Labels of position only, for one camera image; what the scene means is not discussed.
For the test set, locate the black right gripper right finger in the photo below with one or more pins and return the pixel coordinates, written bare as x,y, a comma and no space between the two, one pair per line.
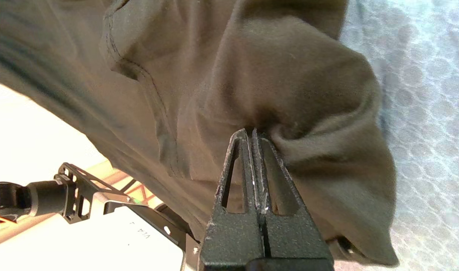
293,233

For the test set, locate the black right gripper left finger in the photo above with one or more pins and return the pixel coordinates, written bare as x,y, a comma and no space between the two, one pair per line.
233,233

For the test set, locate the black moon print t-shirt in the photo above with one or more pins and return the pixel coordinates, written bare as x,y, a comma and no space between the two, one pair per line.
177,75

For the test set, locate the white labelled robot base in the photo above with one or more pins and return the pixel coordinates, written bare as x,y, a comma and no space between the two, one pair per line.
120,241

